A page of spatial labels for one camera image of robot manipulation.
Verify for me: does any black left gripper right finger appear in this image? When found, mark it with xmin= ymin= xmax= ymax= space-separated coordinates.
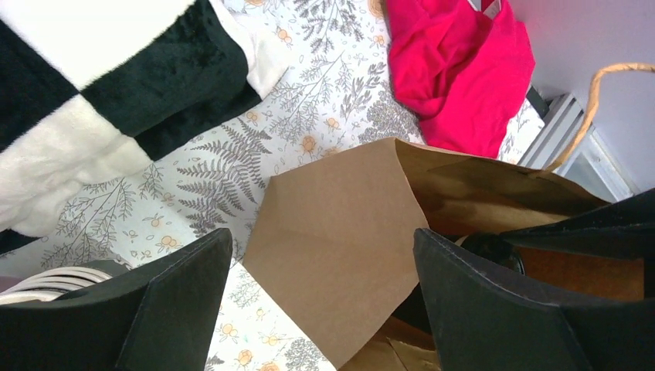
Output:
xmin=412 ymin=229 xmax=654 ymax=370

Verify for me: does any floral table mat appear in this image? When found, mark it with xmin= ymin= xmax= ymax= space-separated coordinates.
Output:
xmin=0 ymin=0 xmax=546 ymax=371

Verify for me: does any black cup lid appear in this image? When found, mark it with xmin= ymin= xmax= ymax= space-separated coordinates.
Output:
xmin=453 ymin=233 xmax=526 ymax=275

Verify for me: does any black white checkered pillow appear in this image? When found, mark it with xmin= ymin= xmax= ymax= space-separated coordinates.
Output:
xmin=1 ymin=1 xmax=290 ymax=253

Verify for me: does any red cloth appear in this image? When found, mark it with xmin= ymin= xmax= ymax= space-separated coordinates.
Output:
xmin=386 ymin=0 xmax=535 ymax=158

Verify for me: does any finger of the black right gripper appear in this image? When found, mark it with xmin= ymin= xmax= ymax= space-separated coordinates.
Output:
xmin=501 ymin=189 xmax=654 ymax=298

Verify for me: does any brown paper bag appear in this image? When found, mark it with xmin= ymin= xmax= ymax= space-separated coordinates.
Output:
xmin=243 ymin=63 xmax=654 ymax=370

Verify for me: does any stack of paper cups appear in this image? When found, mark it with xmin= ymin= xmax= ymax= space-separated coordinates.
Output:
xmin=1 ymin=260 xmax=132 ymax=305

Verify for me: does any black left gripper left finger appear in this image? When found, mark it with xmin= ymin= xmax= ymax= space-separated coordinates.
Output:
xmin=1 ymin=229 xmax=232 ymax=370

